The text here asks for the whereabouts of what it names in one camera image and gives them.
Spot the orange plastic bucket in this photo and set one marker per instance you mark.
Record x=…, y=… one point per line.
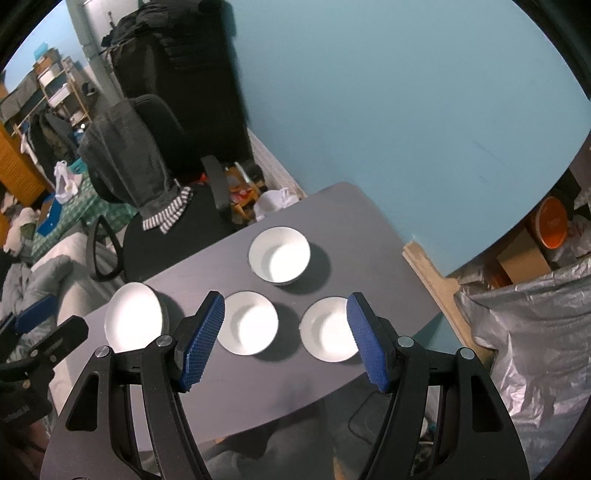
x=551, y=226

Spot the dark grey hoodie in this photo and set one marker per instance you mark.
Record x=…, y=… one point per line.
x=129, y=157

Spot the black hanging jackets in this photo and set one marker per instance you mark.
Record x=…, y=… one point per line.
x=184, y=69

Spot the white plastic bag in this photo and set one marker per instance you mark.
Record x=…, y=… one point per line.
x=67, y=184

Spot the light wooden board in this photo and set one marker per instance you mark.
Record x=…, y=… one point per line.
x=429, y=272

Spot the brown cardboard box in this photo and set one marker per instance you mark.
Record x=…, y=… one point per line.
x=521, y=258

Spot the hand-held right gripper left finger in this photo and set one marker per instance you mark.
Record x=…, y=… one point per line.
x=203, y=341

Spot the silver foil cover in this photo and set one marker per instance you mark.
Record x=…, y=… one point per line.
x=531, y=346

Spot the white ribbed bowl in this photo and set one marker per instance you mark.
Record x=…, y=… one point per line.
x=328, y=327
x=279, y=256
x=247, y=323

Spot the grey duvet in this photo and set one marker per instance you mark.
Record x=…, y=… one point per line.
x=41, y=281

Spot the white plate with black rim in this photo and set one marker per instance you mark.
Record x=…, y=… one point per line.
x=131, y=318
x=160, y=307
x=165, y=311

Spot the dark clothes on rack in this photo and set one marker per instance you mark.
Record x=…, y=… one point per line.
x=51, y=134

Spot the green checked tablecloth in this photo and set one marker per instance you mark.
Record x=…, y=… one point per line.
x=92, y=203

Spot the beige clothes pile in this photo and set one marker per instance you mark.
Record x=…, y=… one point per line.
x=21, y=226

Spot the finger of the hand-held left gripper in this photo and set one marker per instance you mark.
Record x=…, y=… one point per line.
x=64, y=337
x=34, y=316

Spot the blue cardboard box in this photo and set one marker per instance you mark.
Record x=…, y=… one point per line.
x=48, y=219

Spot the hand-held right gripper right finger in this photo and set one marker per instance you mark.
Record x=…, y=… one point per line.
x=364, y=341

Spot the orange snack packet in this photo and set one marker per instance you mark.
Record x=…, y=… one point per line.
x=242, y=194

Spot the black office chair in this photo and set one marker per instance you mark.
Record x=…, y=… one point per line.
x=184, y=230

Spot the orange wooden wardrobe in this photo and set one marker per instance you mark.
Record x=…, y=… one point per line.
x=18, y=170

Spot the grey bed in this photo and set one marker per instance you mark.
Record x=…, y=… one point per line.
x=69, y=249

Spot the white bag on floor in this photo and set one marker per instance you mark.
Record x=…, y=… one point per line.
x=277, y=203

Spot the wooden storage shelf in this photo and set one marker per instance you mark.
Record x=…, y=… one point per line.
x=55, y=83

